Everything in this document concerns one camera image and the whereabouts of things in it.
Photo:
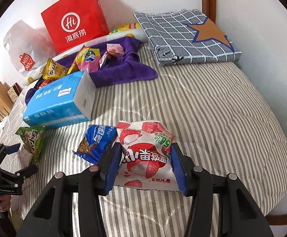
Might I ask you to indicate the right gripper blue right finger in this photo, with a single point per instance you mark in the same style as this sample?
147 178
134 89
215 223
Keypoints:
182 167

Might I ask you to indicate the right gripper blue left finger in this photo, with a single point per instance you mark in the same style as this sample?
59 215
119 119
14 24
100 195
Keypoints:
111 167

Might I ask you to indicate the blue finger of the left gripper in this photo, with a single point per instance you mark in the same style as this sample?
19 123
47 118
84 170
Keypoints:
11 149

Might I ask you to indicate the blue snack packet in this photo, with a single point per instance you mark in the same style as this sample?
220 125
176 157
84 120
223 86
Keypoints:
96 141

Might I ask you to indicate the red white lychee snack packet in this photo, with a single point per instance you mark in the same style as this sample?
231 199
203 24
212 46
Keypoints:
146 156

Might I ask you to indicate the yellow gold snack packet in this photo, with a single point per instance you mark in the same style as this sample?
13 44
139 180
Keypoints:
53 70

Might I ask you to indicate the pink peach snack packet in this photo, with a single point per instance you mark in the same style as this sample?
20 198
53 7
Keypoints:
115 50

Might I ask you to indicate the person's left hand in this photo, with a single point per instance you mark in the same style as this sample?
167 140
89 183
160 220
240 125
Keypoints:
5 203

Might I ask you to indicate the green snack packet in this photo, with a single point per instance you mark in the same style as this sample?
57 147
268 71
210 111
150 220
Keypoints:
33 139

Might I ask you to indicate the patterned small box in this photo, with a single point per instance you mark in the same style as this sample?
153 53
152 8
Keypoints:
14 92

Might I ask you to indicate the striped bed mattress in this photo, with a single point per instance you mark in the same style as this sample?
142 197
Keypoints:
218 118

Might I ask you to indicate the blue tissue pack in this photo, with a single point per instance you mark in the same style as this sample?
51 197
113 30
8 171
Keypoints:
66 101

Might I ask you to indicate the purple towel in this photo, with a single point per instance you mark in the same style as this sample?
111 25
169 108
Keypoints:
126 68

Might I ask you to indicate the small pink white snack packet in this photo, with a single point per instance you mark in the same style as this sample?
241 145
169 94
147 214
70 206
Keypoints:
106 56

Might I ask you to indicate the pink yellow snack bag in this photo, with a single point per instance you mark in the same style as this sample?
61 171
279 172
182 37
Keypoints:
87 59

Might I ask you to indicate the white Miniso plastic bag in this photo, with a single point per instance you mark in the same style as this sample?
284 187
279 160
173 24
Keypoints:
27 48

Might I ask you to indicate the yellow chips bag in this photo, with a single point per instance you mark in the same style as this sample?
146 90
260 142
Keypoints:
125 28

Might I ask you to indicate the grey checked folded blanket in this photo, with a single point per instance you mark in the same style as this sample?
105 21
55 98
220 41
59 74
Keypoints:
186 37

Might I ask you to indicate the red Haidilao paper bag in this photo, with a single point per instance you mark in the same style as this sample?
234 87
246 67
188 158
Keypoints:
73 22

